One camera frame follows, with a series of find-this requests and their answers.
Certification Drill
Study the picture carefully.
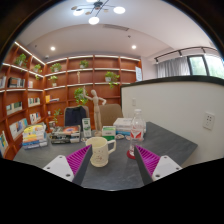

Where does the black box with orange print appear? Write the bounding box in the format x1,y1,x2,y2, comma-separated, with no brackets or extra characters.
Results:
50,125,80,144

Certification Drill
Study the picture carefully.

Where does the wooden artist mannequin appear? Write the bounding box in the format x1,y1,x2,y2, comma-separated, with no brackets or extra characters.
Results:
83,89,106,137

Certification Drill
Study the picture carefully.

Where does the clear plastic water bottle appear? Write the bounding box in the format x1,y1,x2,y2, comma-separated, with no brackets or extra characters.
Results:
129,109,146,154

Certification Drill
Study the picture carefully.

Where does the ceiling chandelier lamp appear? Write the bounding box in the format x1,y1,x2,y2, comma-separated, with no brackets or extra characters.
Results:
71,0,126,25

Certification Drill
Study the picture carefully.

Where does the cream ceramic mug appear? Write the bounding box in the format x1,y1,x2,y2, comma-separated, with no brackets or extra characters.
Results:
86,137,116,167

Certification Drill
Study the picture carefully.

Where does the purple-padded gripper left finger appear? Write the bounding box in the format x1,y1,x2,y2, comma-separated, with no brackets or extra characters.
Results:
44,145,92,185

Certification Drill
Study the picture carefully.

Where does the stack of colourful books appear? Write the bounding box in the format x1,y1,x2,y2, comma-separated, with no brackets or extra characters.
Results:
22,123,48,149

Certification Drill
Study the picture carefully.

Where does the grey window curtain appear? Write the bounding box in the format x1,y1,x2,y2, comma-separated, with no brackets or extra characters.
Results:
157,57,190,78

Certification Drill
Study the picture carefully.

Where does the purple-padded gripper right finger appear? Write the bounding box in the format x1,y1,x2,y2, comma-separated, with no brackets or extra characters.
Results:
134,146,182,185

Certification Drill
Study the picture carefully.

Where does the red round coaster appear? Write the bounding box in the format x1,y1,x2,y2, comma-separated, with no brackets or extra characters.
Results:
126,150,135,160

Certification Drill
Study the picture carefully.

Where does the chair with dark jacket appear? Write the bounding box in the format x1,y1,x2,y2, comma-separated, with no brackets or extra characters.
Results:
64,106,89,126

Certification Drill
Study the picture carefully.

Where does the white wall socket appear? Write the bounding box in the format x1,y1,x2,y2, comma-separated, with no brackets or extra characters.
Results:
203,112,215,130

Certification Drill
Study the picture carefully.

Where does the wooden bookshelf wall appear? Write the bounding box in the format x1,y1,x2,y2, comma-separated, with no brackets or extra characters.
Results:
0,43,141,159

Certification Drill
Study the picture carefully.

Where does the tan wooden chair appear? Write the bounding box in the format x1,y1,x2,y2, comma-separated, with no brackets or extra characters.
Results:
100,104,123,126

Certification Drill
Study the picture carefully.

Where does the green and white carton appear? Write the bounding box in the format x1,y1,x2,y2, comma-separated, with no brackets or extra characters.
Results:
82,118,92,137

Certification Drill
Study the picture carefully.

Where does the white and green box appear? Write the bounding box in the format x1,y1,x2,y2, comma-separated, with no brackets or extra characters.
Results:
102,126,116,141

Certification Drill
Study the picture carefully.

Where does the trailing potted plant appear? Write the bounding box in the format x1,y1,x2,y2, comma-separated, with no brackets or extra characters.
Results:
74,88,88,106

